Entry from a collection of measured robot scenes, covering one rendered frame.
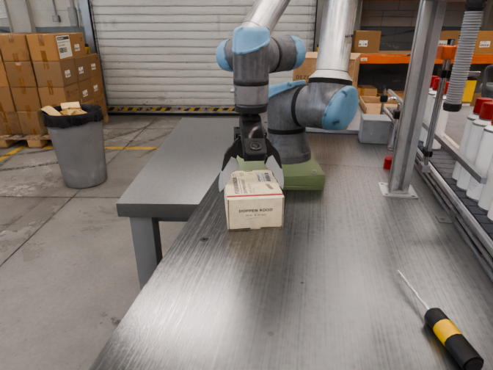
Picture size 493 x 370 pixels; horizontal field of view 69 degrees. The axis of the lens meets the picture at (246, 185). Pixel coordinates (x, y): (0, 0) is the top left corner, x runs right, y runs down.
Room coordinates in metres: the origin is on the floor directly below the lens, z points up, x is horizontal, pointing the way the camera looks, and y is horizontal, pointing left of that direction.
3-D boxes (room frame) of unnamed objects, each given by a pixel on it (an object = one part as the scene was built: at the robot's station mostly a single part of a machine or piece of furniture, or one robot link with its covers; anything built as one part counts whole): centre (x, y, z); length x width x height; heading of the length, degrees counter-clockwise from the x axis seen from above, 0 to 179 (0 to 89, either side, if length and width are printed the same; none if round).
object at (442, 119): (1.09, -0.59, 0.98); 0.05 x 0.05 x 0.20
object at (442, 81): (0.90, -0.51, 1.05); 0.10 x 0.04 x 0.33; 80
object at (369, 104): (1.88, -0.74, 0.85); 0.30 x 0.26 x 0.04; 170
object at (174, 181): (1.25, -0.13, 0.81); 0.90 x 0.90 x 0.04; 89
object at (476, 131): (0.79, -0.53, 0.98); 0.05 x 0.05 x 0.20
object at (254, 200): (0.76, -0.01, 0.87); 0.16 x 0.12 x 0.07; 6
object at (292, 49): (0.87, -0.06, 1.18); 0.11 x 0.11 x 0.08; 47
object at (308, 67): (1.62, -0.35, 0.99); 0.30 x 0.24 x 0.27; 160
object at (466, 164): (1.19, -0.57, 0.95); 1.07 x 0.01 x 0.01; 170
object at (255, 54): (0.78, -0.01, 1.18); 0.09 x 0.08 x 0.11; 137
